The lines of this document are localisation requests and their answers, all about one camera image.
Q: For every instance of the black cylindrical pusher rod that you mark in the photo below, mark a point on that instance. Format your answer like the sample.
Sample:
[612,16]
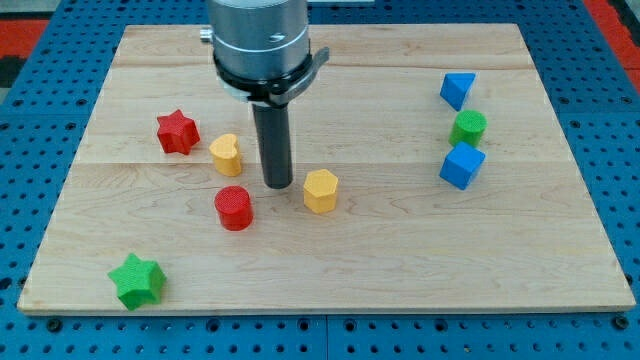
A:
[273,135]

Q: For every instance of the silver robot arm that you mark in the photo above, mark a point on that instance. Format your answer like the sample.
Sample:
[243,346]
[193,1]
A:
[261,48]

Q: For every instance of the red star block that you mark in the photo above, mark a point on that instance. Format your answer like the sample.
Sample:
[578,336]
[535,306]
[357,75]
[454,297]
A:
[177,133]

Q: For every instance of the wooden board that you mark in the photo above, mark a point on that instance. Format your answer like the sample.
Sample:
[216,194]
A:
[524,237]

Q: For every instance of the green star block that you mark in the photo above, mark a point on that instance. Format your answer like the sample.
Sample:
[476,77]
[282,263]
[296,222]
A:
[138,282]

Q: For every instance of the yellow heart block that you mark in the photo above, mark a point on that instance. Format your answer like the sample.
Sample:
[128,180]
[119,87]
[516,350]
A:
[226,155]

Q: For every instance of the yellow hexagon block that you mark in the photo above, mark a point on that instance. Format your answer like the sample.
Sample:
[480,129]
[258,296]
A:
[320,191]

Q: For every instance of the red cylinder block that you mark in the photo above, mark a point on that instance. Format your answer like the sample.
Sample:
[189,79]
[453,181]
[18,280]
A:
[233,205]

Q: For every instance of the blue triangle block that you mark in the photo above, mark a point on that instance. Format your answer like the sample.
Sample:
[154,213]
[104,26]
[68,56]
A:
[456,87]

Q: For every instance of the blue cube block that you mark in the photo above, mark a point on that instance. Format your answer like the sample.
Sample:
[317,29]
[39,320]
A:
[461,165]

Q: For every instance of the green cylinder block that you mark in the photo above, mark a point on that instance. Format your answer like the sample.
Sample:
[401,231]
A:
[468,127]

